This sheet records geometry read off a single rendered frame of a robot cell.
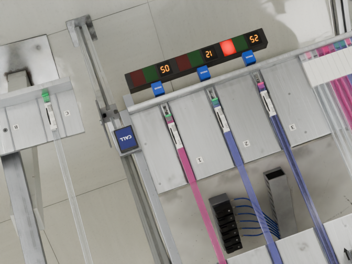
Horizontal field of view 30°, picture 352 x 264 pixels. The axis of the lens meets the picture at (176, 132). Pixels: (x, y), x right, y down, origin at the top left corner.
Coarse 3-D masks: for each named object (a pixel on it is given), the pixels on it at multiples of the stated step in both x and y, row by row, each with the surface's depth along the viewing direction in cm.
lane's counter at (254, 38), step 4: (252, 32) 153; (256, 32) 153; (248, 36) 153; (252, 36) 153; (256, 36) 153; (248, 40) 152; (252, 40) 152; (256, 40) 152; (260, 40) 152; (252, 44) 152; (256, 44) 152
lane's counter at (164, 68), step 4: (160, 64) 151; (164, 64) 151; (168, 64) 151; (160, 68) 151; (164, 68) 151; (168, 68) 151; (160, 72) 150; (164, 72) 150; (168, 72) 150; (172, 72) 150
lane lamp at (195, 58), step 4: (192, 52) 152; (196, 52) 152; (188, 56) 151; (192, 56) 151; (196, 56) 151; (200, 56) 151; (192, 60) 151; (196, 60) 151; (200, 60) 151; (192, 64) 151; (196, 64) 151; (200, 64) 151
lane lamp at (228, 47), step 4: (228, 40) 152; (220, 44) 152; (224, 44) 152; (228, 44) 152; (232, 44) 152; (224, 48) 152; (228, 48) 152; (232, 48) 152; (224, 52) 152; (228, 52) 152; (232, 52) 152
